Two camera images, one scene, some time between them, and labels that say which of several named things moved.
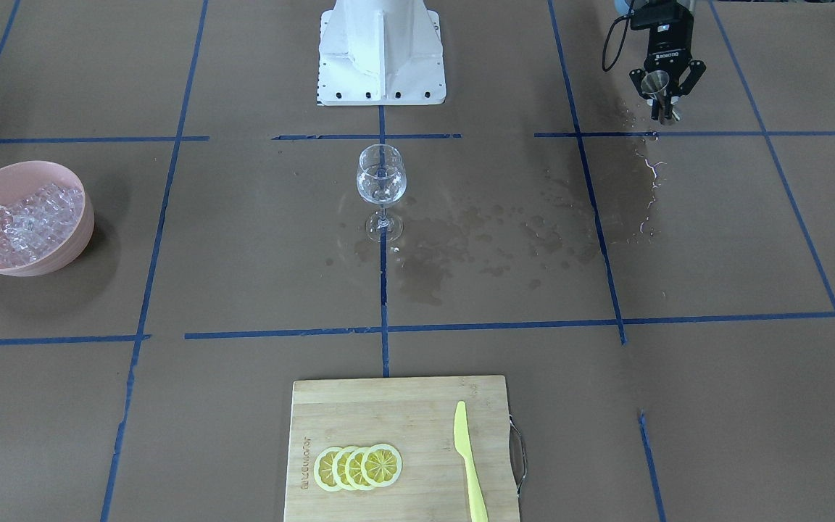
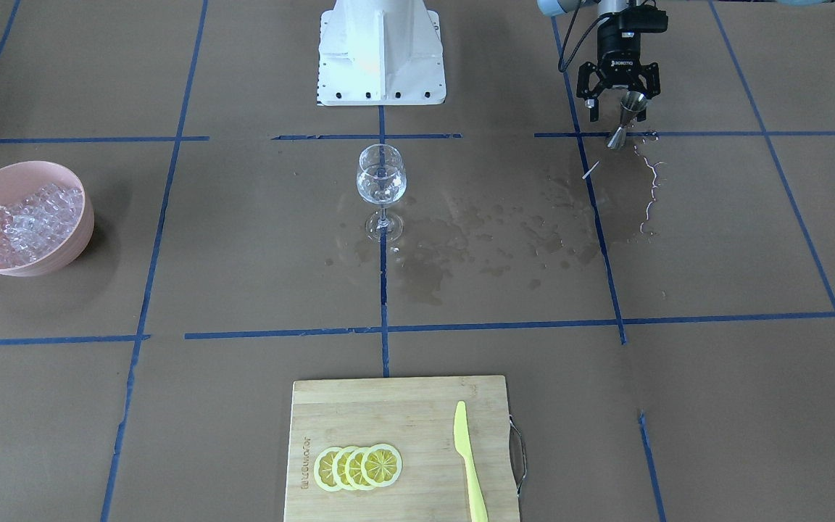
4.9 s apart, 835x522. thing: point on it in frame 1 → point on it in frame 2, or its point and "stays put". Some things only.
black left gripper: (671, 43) → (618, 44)
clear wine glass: (381, 179) stays put
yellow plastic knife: (479, 512) stays put
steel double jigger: (654, 82) → (631, 104)
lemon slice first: (323, 470) stays put
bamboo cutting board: (415, 415) stays put
